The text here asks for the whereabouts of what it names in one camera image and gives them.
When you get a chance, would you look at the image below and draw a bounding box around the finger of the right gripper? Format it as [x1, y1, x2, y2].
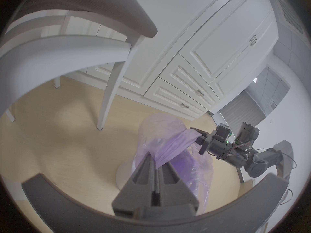
[190, 127, 209, 141]

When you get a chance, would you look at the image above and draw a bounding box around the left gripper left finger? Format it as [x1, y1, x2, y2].
[112, 153, 156, 217]

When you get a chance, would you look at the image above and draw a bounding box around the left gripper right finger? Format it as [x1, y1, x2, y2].
[158, 161, 199, 215]

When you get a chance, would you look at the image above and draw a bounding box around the purple plastic bag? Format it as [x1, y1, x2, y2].
[132, 113, 215, 213]

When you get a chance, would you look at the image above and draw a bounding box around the white trash bin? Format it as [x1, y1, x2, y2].
[116, 114, 195, 191]

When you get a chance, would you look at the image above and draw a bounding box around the white wardrobe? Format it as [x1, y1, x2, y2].
[64, 0, 280, 121]

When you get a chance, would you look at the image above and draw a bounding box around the ceiling air vent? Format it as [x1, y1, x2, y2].
[278, 0, 305, 35]

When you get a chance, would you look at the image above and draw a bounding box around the white chair with grey seat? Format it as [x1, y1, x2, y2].
[0, 0, 158, 130]

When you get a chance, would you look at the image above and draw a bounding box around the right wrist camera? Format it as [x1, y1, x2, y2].
[216, 123, 232, 142]

